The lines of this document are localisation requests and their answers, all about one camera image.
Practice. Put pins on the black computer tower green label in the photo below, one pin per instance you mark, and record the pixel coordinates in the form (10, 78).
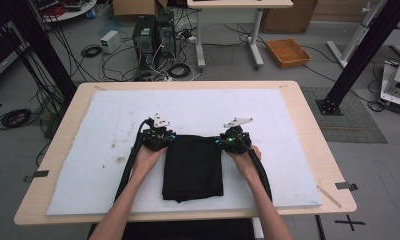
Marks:
(143, 40)

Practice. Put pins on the open cardboard box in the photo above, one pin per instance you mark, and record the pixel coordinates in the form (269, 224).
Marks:
(134, 6)

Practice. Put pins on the thin wooden stick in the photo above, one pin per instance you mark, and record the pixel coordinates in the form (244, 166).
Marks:
(329, 197)

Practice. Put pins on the large closed cardboard box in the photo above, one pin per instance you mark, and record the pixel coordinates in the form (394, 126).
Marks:
(288, 20)

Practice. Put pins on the white power supply box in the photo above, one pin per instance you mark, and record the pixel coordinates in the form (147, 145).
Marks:
(109, 41)

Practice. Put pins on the black tape piece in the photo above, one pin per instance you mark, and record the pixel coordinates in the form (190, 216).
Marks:
(344, 185)
(41, 173)

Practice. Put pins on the white machine on floor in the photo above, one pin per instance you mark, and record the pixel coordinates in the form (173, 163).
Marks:
(399, 83)

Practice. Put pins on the person's right hand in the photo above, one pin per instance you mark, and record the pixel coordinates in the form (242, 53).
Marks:
(244, 165)

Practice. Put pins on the person's left hand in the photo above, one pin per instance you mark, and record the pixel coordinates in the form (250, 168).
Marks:
(146, 161)

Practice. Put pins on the black T-shirt with cartoon print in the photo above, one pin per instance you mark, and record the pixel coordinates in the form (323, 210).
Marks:
(193, 166)

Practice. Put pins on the black tape cross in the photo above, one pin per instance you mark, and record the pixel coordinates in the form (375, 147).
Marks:
(349, 222)

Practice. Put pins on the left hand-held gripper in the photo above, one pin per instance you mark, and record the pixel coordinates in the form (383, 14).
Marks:
(156, 138)

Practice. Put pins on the white foam mat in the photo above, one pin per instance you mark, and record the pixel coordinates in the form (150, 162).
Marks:
(188, 106)

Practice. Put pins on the orange woven tray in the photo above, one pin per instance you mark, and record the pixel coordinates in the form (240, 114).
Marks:
(288, 52)

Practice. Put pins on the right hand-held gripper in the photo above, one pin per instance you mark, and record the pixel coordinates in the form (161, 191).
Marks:
(236, 141)

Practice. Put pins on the white-legged wooden desk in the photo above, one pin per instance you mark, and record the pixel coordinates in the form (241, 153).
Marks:
(238, 3)

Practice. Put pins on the grey floor mat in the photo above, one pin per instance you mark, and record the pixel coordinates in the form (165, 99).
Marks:
(354, 126)

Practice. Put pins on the white metal stand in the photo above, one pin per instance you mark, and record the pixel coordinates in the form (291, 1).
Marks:
(354, 36)

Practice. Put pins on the black metal shelf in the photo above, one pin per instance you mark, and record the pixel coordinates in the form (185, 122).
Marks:
(1, 50)

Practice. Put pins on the black aluminium post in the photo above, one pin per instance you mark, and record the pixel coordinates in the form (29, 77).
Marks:
(44, 50)
(364, 50)

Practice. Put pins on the white power strip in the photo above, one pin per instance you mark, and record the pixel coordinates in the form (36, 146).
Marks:
(191, 38)

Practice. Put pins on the light wooden table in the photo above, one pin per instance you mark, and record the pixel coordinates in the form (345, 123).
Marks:
(321, 166)

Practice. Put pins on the round white table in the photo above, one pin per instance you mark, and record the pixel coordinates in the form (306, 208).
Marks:
(78, 12)

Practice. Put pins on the black strip on floor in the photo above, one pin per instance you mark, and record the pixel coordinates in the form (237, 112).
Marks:
(321, 228)

